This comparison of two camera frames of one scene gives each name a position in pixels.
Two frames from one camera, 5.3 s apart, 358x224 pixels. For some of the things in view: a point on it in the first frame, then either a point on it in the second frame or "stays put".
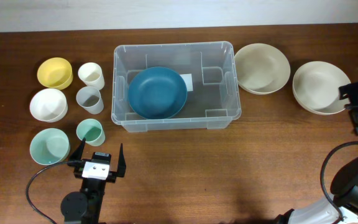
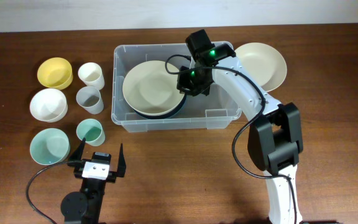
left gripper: x=120 y=170 stays put
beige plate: x=261 y=68 stays put
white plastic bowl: x=49 y=105 stays put
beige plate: x=316 y=88 -> x=148 y=89
